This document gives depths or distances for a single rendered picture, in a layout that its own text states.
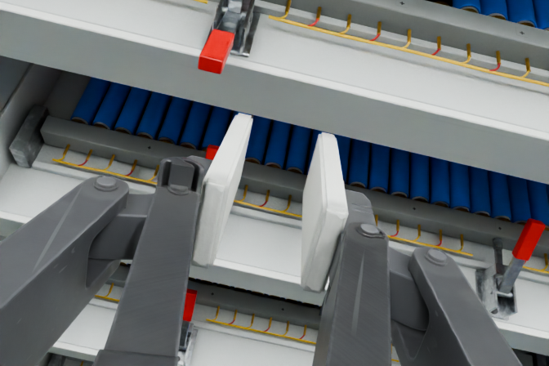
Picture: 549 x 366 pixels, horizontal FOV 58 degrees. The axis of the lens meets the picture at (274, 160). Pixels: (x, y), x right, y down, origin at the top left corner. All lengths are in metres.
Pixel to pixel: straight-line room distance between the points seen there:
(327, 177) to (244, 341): 0.45
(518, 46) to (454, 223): 0.18
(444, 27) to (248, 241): 0.24
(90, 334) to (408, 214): 0.36
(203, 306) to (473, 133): 0.38
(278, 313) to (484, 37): 0.37
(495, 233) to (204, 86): 0.30
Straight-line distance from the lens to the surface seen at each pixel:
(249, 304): 0.59
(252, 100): 0.33
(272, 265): 0.44
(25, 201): 0.47
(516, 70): 0.38
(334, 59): 0.33
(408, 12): 0.34
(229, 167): 0.15
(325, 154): 0.18
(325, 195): 0.15
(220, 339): 0.60
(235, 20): 0.30
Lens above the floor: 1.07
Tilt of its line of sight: 38 degrees down
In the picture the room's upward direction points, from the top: 15 degrees clockwise
